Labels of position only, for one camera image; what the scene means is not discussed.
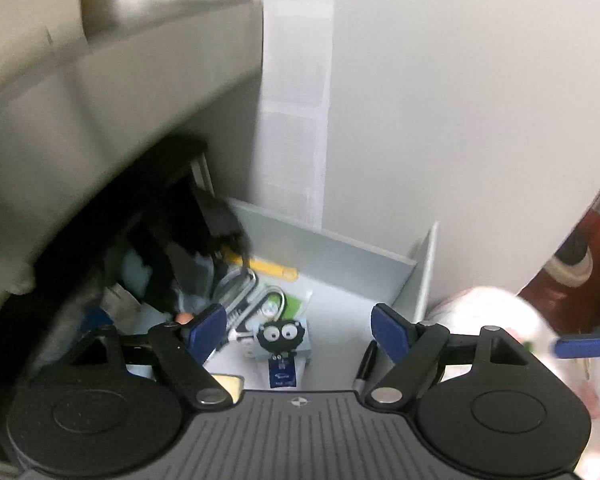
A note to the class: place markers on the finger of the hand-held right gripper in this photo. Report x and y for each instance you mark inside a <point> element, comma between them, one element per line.
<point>587,346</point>

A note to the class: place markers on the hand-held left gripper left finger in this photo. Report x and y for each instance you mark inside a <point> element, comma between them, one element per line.
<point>207,332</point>

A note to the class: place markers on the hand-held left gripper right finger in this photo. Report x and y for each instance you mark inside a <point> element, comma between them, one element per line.
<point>390,332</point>

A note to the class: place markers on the black drawer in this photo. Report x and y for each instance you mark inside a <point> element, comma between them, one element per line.
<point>350,270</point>

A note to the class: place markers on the black pen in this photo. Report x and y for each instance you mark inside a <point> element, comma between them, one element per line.
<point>367,365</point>

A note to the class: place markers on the beige card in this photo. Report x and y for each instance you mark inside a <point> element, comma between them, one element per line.
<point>232,385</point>

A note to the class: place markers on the large silver carabiner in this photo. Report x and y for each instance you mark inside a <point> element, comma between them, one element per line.
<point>254,280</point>

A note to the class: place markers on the small silver carabiner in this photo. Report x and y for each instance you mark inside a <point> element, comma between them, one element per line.
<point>281,305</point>

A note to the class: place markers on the dark blue tag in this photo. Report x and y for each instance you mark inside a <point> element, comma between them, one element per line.
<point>282,372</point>

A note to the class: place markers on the green packet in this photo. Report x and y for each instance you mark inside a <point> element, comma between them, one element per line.
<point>296,305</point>

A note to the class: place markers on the yellow flat item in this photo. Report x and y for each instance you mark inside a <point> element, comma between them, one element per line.
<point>275,267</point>

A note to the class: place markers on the light blue cloth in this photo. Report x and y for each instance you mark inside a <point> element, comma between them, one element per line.
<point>135,272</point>

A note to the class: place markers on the red brown striped object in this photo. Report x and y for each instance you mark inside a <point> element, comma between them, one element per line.
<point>580,250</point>

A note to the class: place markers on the black steel-edged counter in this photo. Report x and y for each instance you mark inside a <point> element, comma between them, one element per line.
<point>80,85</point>

